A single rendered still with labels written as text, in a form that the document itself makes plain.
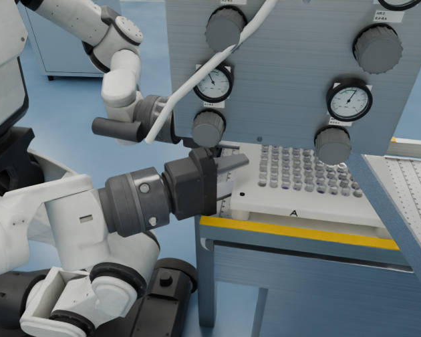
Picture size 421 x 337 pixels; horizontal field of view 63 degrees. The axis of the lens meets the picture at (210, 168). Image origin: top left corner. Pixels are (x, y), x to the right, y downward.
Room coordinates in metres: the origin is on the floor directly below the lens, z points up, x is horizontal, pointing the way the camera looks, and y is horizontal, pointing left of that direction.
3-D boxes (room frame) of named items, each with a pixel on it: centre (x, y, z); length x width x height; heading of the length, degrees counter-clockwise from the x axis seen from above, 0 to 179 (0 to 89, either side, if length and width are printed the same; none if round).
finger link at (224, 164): (0.40, -0.03, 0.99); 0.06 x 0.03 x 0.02; 112
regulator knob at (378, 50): (0.27, -0.13, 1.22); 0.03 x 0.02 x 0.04; 80
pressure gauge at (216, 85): (0.30, 0.00, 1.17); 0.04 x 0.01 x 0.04; 80
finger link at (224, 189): (0.40, -0.03, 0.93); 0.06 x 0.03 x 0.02; 112
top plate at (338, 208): (0.45, -0.17, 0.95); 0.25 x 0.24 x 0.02; 170
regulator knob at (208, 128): (0.29, 0.00, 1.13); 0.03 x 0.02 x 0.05; 80
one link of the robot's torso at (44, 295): (0.57, 0.46, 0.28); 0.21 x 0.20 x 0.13; 80
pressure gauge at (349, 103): (0.27, -0.12, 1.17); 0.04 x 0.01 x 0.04; 80
